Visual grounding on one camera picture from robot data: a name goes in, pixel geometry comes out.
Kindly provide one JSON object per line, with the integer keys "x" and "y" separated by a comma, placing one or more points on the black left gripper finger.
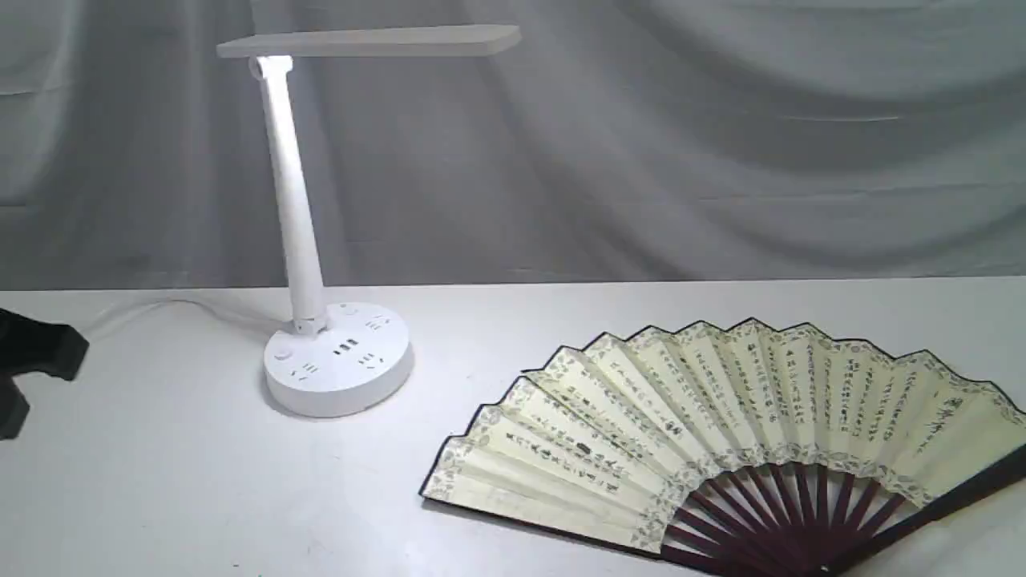
{"x": 14, "y": 409}
{"x": 31, "y": 346}

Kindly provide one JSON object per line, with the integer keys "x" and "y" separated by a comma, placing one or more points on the folding paper fan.
{"x": 747, "y": 451}

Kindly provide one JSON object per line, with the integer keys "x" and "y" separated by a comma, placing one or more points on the white desk lamp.
{"x": 335, "y": 360}

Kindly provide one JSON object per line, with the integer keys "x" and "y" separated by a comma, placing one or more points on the grey backdrop cloth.
{"x": 619, "y": 141}

